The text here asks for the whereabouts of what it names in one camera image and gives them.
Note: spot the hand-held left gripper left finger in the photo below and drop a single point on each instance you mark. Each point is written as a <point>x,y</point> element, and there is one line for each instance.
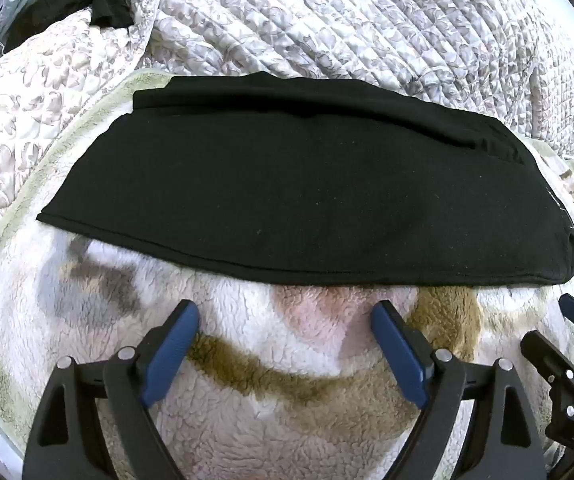
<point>171,352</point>

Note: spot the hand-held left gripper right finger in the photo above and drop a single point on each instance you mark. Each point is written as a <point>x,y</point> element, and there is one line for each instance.
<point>398,355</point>

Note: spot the black pants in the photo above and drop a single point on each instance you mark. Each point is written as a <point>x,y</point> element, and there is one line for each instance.
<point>292,200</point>

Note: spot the floral fleece blanket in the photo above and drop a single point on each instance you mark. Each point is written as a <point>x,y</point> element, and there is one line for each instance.
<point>287,345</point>

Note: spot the quilted floral bedspread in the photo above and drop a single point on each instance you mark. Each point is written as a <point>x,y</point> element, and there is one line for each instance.
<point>342,20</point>

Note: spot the black garment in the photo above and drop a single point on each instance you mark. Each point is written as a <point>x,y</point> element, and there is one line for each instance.
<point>107,5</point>

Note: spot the light blue cloth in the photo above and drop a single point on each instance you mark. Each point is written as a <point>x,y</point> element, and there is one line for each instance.
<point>9,15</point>

